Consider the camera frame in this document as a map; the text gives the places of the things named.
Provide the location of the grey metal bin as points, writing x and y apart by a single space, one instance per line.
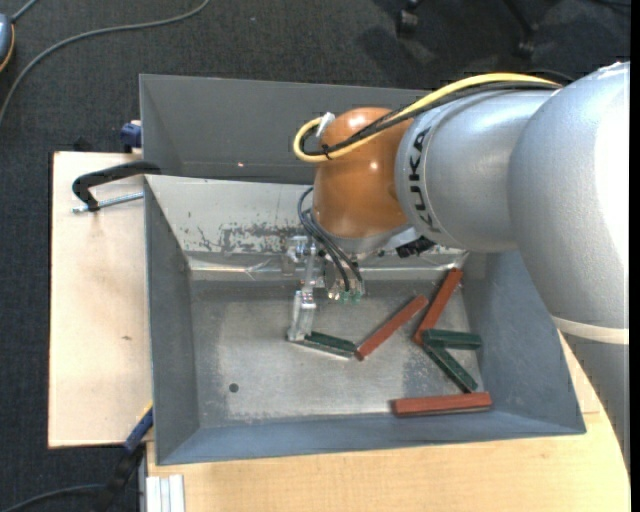
280 380

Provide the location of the red-brown flat block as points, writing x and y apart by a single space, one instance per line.
392 327
442 404
439 305

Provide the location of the dark green flat block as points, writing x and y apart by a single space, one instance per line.
452 339
332 343
455 369

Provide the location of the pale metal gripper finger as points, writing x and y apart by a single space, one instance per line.
309 315
297 320

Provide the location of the black cylinder on white bracket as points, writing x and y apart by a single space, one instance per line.
413 247

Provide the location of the pale wood flat board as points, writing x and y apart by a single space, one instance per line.
97 300

